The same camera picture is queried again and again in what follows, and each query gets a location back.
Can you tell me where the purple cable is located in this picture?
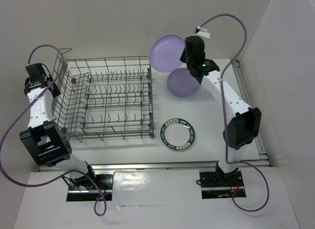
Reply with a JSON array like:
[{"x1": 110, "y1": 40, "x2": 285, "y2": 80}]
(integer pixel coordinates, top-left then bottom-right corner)
[
  {"x1": 195, "y1": 13, "x2": 270, "y2": 212},
  {"x1": 0, "y1": 44, "x2": 107, "y2": 216}
]

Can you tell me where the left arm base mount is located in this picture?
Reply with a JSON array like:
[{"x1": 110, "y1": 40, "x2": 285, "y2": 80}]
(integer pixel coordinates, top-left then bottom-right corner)
[{"x1": 66, "y1": 173, "x2": 114, "y2": 202}]

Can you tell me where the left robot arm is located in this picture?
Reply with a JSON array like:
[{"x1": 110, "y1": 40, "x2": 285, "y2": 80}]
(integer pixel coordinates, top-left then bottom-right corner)
[{"x1": 20, "y1": 63, "x2": 97, "y2": 189}]

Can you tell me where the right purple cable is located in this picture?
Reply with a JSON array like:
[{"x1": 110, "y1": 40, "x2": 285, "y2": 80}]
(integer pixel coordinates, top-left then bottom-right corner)
[{"x1": 195, "y1": 13, "x2": 270, "y2": 212}]

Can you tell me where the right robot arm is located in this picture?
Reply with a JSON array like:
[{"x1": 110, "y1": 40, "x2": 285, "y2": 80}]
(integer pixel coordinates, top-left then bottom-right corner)
[{"x1": 180, "y1": 36, "x2": 261, "y2": 186}]

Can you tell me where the grey wire dish rack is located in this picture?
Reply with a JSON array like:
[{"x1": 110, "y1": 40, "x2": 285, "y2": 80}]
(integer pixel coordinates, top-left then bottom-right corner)
[{"x1": 52, "y1": 55, "x2": 154, "y2": 141}]

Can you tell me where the aluminium rail front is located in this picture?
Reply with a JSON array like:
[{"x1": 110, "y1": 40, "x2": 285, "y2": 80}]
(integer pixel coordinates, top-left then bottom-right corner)
[{"x1": 92, "y1": 161, "x2": 217, "y2": 171}]

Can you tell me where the small purple plate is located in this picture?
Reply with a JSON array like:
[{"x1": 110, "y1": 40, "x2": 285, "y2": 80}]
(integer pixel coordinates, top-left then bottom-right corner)
[{"x1": 166, "y1": 67, "x2": 200, "y2": 94}]

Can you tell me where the white plate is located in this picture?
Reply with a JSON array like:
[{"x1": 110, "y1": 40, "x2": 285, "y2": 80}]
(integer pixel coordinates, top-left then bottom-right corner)
[{"x1": 159, "y1": 118, "x2": 196, "y2": 152}]

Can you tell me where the large purple plate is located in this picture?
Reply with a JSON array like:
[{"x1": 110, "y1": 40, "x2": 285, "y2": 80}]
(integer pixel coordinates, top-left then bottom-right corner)
[{"x1": 149, "y1": 34, "x2": 185, "y2": 73}]

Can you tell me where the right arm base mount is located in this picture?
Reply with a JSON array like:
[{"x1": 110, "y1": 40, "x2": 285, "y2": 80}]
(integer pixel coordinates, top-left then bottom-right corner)
[{"x1": 196, "y1": 171, "x2": 247, "y2": 199}]

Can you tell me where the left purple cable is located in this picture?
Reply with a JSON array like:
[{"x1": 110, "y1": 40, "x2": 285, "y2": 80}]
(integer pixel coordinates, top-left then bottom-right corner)
[{"x1": 0, "y1": 44, "x2": 107, "y2": 216}]

